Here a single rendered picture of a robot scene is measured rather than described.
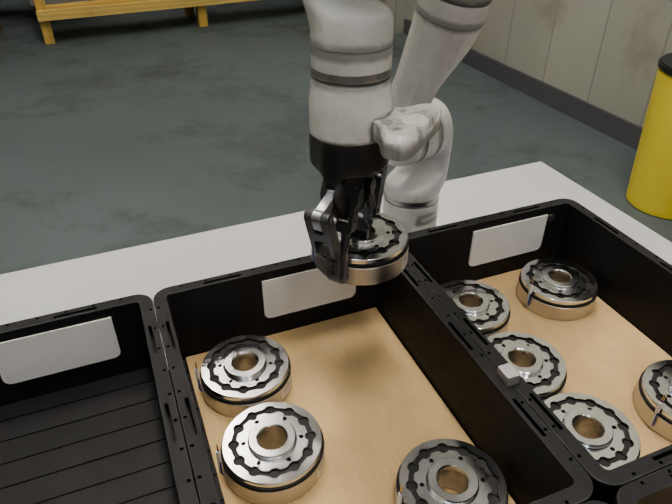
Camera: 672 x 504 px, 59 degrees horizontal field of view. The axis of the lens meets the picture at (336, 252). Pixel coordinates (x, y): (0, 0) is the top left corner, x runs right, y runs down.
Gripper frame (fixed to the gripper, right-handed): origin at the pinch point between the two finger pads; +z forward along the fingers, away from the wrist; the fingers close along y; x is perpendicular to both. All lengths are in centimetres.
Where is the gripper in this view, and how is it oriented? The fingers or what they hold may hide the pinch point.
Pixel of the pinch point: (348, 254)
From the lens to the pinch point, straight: 62.1
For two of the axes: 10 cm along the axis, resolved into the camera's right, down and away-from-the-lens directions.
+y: -4.7, 5.0, -7.2
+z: 0.0, 8.2, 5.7
